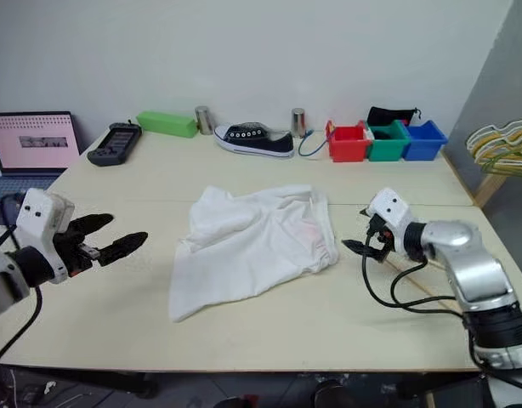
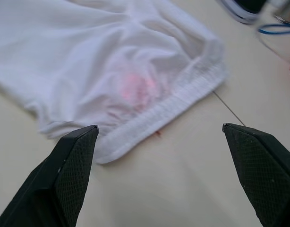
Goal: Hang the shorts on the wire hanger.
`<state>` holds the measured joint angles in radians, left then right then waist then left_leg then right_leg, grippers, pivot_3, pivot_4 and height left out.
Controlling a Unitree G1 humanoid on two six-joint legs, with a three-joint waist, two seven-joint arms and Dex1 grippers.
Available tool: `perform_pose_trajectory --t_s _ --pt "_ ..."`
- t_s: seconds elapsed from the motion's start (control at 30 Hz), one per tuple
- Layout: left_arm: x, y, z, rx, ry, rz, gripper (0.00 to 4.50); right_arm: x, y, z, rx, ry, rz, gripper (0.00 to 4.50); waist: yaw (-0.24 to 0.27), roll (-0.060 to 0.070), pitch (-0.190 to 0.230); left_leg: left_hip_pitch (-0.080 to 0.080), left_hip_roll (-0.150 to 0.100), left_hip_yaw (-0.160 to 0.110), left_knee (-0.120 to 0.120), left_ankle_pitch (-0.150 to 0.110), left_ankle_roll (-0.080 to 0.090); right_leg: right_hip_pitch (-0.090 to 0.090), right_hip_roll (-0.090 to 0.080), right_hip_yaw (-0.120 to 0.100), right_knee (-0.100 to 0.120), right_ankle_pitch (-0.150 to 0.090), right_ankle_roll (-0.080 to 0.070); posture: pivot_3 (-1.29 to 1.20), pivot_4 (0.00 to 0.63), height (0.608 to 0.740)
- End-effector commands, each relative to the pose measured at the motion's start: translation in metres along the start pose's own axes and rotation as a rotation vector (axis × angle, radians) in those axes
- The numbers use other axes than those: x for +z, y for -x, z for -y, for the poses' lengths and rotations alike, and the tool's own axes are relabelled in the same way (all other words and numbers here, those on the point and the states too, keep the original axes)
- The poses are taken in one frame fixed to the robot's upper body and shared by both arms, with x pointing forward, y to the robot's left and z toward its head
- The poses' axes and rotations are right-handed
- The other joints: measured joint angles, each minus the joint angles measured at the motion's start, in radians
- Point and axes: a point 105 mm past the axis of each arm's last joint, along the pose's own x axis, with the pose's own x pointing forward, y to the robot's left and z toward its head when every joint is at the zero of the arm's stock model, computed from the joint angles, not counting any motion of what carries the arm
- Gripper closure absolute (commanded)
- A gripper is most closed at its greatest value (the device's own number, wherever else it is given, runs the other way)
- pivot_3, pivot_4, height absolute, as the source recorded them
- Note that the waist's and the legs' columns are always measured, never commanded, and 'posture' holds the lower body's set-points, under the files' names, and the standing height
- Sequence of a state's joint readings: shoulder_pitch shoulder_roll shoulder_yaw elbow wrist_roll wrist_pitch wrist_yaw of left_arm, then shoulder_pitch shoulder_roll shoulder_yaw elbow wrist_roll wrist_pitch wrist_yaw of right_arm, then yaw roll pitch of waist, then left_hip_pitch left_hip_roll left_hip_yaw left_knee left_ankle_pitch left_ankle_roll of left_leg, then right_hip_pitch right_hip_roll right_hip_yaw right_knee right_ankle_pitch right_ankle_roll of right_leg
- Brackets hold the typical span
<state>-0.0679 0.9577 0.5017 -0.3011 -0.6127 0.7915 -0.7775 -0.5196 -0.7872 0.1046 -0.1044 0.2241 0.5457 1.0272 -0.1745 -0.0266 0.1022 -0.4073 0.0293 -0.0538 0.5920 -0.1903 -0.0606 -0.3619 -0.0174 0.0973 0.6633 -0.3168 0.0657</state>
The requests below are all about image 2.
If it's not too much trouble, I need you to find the blue cable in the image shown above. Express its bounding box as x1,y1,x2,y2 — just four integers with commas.
257,21,290,36

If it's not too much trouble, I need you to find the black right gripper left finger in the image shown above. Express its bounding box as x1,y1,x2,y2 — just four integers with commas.
0,124,100,227

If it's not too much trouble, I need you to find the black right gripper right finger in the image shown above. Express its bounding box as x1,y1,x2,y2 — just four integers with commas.
222,122,290,227

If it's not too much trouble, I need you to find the black and white sneaker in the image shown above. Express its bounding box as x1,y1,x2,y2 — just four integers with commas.
217,0,268,24

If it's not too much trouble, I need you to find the white cloth garment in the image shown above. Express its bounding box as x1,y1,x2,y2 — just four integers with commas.
0,0,228,165

